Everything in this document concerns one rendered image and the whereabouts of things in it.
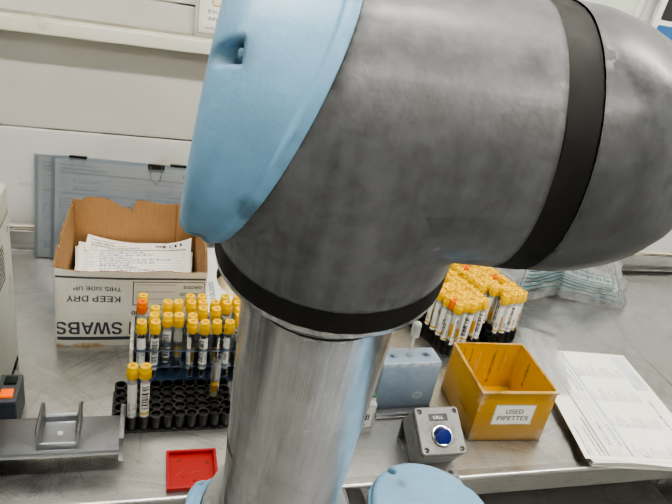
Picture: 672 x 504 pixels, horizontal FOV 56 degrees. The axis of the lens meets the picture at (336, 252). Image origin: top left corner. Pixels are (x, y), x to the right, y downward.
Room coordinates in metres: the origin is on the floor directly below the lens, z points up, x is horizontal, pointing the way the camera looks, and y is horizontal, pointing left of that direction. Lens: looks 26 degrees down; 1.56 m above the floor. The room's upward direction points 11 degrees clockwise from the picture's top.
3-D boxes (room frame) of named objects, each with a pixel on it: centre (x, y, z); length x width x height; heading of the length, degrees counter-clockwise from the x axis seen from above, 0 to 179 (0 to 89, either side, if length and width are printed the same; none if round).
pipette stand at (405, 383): (0.86, -0.15, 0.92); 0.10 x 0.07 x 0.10; 110
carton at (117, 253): (1.02, 0.36, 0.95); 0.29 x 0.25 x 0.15; 19
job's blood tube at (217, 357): (0.77, 0.14, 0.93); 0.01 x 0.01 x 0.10
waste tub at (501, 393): (0.88, -0.31, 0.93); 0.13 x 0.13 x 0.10; 15
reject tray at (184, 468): (0.64, 0.14, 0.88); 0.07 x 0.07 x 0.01; 19
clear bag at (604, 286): (1.43, -0.62, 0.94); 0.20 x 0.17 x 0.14; 80
